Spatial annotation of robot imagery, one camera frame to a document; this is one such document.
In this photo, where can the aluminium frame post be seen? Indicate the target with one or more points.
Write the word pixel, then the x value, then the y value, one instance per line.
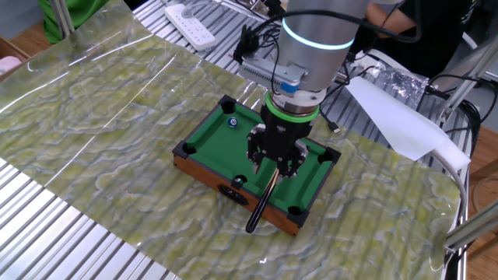
pixel 470 74
pixel 62 19
pixel 474 225

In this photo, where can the white foam sheet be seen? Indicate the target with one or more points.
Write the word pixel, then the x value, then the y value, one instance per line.
pixel 400 120

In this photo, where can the mini pool table green felt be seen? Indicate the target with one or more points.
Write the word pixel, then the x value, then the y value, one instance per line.
pixel 225 151

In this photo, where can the green six pool ball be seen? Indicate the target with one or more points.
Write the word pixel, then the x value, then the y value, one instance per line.
pixel 237 181

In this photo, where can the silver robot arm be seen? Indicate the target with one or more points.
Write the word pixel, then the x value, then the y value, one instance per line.
pixel 319 66

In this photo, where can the white power strip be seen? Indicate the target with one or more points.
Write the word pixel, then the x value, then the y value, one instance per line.
pixel 190 27

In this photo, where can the pink cloth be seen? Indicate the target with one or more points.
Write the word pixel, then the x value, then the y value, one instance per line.
pixel 9 65

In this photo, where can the white plastic tube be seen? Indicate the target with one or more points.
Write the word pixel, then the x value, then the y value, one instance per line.
pixel 459 183

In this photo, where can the bare forearm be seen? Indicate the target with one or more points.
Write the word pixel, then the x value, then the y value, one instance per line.
pixel 383 21

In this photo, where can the blue ten pool ball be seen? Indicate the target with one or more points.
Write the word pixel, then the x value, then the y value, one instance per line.
pixel 232 122

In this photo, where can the clear plastic bag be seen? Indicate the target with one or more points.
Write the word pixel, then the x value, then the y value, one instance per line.
pixel 400 83

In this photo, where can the person in black shirt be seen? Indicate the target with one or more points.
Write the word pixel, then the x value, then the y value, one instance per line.
pixel 435 31

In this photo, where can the green fabric garment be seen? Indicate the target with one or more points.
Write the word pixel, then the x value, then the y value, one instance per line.
pixel 89 9

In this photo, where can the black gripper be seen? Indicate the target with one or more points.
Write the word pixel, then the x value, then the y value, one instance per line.
pixel 282 136

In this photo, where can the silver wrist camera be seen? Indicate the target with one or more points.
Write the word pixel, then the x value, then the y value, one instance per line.
pixel 260 72

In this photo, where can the green marble pattern mat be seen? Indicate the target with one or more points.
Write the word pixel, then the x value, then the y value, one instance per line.
pixel 97 116

